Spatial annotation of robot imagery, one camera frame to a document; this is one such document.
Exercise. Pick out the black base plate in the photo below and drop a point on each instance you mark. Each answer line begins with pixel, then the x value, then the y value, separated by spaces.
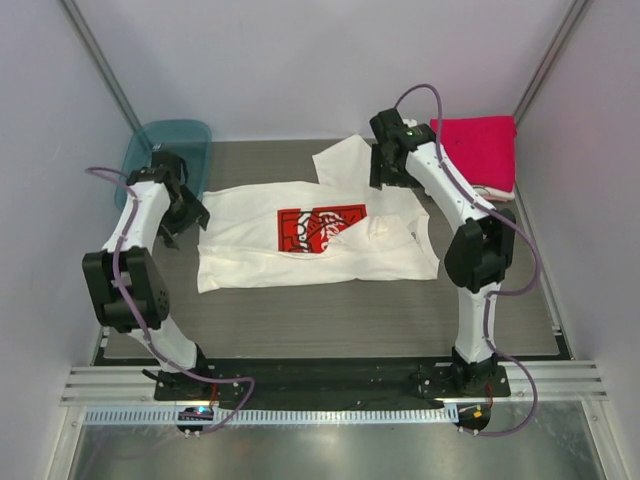
pixel 430 377

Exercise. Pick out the teal plastic bin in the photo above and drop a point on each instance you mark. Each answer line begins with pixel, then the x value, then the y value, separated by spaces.
pixel 189 139

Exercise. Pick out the white t-shirt red print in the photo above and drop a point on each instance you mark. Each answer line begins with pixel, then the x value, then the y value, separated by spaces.
pixel 336 229

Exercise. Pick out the aluminium rail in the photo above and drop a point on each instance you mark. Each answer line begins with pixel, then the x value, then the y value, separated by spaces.
pixel 126 385

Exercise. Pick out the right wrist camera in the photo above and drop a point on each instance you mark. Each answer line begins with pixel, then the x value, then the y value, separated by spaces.
pixel 411 122

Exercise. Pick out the folded pink t-shirt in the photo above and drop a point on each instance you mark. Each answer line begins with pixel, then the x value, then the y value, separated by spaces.
pixel 482 149

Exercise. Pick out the folded white t-shirt stack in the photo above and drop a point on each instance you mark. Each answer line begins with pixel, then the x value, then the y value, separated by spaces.
pixel 493 195

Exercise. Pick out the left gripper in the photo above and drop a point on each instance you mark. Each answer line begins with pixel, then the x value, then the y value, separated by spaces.
pixel 195 212

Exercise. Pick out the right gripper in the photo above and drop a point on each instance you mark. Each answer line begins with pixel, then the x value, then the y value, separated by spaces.
pixel 379 176

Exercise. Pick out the white slotted cable duct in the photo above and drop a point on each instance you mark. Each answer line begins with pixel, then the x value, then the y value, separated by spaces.
pixel 200 416

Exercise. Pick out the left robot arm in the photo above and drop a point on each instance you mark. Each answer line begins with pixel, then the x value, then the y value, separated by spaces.
pixel 127 290

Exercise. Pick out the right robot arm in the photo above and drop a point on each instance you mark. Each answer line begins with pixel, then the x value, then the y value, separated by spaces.
pixel 480 251

